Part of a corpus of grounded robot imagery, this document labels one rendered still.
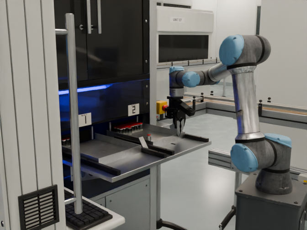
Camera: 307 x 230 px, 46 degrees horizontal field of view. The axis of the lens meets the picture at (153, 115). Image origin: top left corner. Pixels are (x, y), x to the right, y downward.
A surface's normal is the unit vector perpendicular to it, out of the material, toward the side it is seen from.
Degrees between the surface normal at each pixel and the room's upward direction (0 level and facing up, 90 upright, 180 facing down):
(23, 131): 90
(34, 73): 90
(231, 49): 83
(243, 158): 97
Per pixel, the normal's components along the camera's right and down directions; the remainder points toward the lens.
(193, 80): 0.49, 0.16
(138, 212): 0.74, 0.14
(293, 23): -0.67, 0.15
